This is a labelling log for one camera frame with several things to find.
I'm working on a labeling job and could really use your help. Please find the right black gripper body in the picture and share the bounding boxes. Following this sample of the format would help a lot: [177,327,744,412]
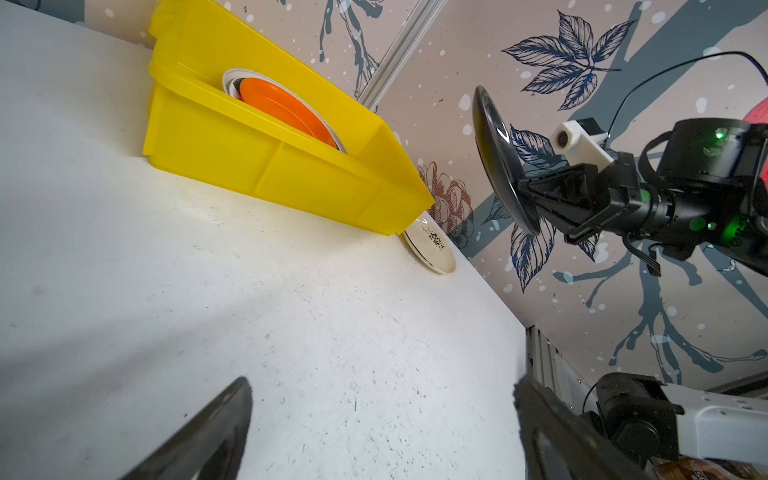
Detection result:
[563,152,672,240]

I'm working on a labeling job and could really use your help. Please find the green red rimmed white plate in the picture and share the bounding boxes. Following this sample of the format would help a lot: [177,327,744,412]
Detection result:
[222,68,347,154]

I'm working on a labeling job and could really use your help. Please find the orange plate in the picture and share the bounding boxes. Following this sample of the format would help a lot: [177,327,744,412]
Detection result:
[238,77,339,150]

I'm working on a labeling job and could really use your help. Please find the black plate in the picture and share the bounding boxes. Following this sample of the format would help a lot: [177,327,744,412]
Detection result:
[472,85,540,236]

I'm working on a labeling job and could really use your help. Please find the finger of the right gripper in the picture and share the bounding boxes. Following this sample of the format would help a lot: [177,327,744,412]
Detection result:
[517,165,594,243]

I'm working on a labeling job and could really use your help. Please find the aluminium mounting rail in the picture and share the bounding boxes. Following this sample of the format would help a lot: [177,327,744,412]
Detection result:
[526,326,597,415]

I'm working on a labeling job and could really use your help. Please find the cream plate with dark patch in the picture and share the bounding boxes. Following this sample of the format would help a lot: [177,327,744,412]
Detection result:
[403,212,457,275]

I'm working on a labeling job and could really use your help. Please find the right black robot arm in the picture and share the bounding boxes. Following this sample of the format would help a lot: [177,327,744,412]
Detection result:
[508,118,767,465]

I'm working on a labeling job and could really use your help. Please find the yellow plastic bin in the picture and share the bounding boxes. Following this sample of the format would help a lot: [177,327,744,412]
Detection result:
[143,1,434,235]

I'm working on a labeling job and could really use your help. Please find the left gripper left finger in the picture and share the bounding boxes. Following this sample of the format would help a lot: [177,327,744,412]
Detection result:
[124,377,253,479]

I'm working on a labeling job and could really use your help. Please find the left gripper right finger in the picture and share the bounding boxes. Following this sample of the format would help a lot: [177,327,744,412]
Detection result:
[514,374,647,480]

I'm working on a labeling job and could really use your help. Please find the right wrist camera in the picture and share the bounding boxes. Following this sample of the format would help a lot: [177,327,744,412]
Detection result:
[549,118,614,172]

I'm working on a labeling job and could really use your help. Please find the right thin black cable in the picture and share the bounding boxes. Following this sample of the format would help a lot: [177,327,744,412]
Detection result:
[602,50,768,142]

